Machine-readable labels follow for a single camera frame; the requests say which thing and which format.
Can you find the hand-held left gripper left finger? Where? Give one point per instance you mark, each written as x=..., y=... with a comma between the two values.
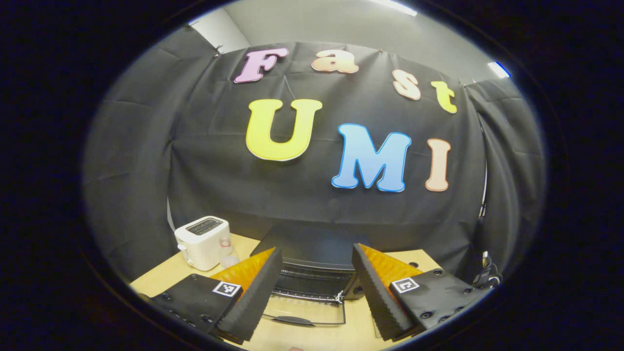
x=258, y=297

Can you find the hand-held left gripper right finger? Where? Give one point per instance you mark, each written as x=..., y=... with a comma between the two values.
x=378, y=297

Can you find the black electric oven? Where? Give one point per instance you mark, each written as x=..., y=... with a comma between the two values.
x=312, y=246

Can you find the clear plastic bottle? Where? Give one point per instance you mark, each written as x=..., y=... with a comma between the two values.
x=229, y=258

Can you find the white toaster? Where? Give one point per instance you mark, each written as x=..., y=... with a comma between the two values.
x=204, y=243

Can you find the black backdrop cloth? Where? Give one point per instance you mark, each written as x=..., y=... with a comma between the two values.
x=219, y=185

